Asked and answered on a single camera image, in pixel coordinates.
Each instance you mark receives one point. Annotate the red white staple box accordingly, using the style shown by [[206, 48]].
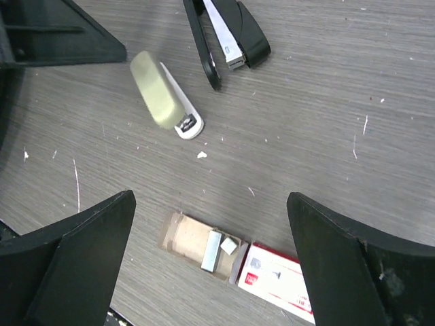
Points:
[[254, 267]]

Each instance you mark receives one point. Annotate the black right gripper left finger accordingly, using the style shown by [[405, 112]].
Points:
[[65, 273]]

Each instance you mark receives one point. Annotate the black stapler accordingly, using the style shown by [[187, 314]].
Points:
[[240, 37]]

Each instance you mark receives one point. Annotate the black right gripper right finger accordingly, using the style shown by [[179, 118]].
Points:
[[356, 274]]

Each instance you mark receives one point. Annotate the silver staple strips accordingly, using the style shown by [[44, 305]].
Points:
[[216, 242]]

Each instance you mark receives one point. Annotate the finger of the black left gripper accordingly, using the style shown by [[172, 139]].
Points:
[[54, 33]]

